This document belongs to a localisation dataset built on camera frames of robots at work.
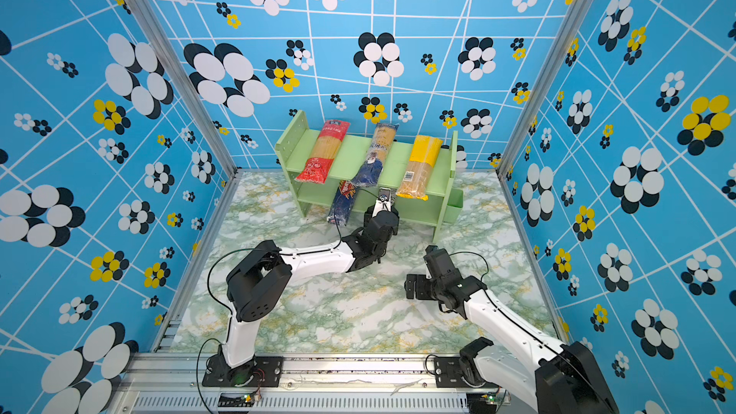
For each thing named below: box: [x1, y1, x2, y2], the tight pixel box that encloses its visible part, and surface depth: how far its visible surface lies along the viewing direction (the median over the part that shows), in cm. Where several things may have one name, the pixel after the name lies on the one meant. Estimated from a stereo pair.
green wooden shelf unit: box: [275, 110, 464, 243], surface depth 86 cm
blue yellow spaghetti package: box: [350, 122, 400, 188], surface depth 84 cm
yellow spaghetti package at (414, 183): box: [396, 135, 444, 202], surface depth 80 cm
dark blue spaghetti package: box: [326, 180, 357, 228], surface depth 91 cm
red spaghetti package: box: [295, 118, 351, 184], surface depth 87 cm
